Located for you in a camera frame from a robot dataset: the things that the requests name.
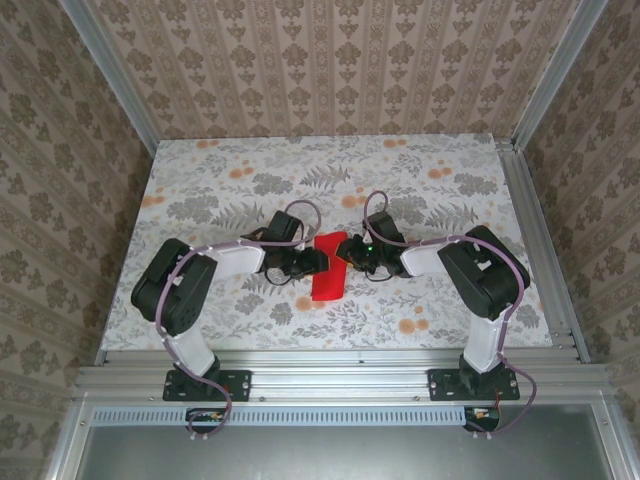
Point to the aluminium corner post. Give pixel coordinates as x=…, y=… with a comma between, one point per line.
x=559, y=65
x=107, y=65

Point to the red cloth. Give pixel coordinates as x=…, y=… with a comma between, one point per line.
x=330, y=285

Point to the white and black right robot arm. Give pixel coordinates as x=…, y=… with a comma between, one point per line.
x=490, y=280

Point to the aluminium frame bar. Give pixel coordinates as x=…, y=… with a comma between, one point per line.
x=67, y=440
x=615, y=445

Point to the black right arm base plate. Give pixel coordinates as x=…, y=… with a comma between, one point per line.
x=440, y=385

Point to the aluminium mounting rail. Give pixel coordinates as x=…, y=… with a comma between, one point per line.
x=340, y=380

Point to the grey metal sheet panel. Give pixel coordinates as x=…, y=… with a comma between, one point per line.
x=340, y=455

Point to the aluminium side rail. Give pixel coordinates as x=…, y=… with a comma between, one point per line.
x=527, y=210

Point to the floral patterned table cover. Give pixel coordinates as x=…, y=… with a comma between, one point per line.
x=210, y=165

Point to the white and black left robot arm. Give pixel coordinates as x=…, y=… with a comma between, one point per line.
x=175, y=290

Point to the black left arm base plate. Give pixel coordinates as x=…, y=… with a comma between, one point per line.
x=240, y=385

